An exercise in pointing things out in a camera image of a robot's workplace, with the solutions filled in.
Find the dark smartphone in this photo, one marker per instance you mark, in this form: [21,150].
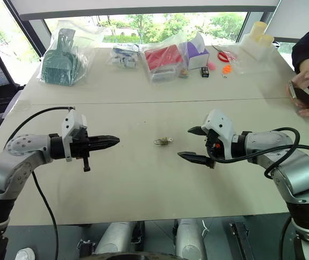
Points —
[305,96]

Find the purple and white box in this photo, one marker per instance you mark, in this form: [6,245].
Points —
[198,55]

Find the small pink object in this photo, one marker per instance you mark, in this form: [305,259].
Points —
[211,65]

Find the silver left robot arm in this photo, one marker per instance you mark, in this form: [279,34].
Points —
[13,159]

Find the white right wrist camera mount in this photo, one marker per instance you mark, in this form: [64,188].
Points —
[221,127]

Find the bagged green plastic dustpans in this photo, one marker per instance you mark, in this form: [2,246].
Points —
[62,62]

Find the person's right hand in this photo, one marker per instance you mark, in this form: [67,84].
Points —
[305,75]

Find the black metal bracket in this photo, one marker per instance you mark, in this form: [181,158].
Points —
[239,239]

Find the white round object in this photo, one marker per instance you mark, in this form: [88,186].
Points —
[25,254]

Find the small brass padlock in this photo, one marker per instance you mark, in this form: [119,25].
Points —
[160,142]

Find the small metal clip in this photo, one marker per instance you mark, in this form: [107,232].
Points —
[225,76]

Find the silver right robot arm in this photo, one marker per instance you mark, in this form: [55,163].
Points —
[292,168]

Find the bag of blue-white parts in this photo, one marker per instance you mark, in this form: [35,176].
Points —
[123,57]

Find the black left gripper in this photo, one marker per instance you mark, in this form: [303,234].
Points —
[78,147]

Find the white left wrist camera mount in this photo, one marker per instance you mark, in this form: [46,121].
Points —
[71,120]

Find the white block with cream cylinders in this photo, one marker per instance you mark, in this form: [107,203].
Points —
[256,40]

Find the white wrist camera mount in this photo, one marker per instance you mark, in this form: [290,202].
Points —
[221,127]
[71,120]

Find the clear plastic bag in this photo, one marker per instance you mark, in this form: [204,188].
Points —
[235,58]

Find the silver robot leg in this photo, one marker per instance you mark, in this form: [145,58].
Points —
[189,238]
[114,238]

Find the orange round object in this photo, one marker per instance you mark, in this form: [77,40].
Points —
[227,69]

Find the bagged red box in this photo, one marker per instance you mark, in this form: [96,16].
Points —
[161,59]

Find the small black box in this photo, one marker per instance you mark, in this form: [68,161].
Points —
[205,72]

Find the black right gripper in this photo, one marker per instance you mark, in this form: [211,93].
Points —
[213,147]

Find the small colourful toy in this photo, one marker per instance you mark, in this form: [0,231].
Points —
[183,73]

